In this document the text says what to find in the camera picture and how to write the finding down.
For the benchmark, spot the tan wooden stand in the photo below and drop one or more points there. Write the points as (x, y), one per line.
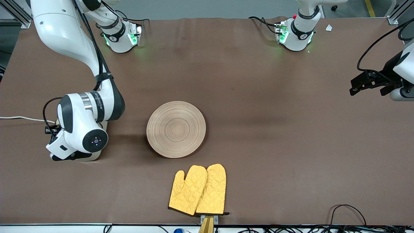
(206, 226)

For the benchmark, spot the blue round cap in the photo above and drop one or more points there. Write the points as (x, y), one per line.
(178, 231)

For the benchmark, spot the white paper scrap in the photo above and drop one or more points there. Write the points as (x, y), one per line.
(329, 27)

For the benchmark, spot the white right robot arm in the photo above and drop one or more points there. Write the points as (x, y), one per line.
(77, 129)

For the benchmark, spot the small grey metal bracket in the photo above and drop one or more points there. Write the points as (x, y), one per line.
(216, 219)

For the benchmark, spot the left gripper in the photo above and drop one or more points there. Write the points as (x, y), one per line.
(389, 73)

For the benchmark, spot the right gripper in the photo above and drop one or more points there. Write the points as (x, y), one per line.
(51, 130)

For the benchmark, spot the large table cover sheet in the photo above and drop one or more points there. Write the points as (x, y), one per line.
(258, 97)

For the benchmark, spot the silver beige two-slot toaster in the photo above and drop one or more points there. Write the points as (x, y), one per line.
(103, 125)

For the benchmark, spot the round ribbed wooden plate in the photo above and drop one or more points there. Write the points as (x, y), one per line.
(176, 129)

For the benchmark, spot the aluminium frame post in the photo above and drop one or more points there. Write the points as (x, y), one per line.
(16, 17)
(396, 13)

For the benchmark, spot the black caster wheel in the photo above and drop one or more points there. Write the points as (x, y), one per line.
(334, 7)

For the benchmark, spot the yellow quilted oven mitt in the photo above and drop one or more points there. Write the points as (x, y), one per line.
(213, 191)
(186, 194)

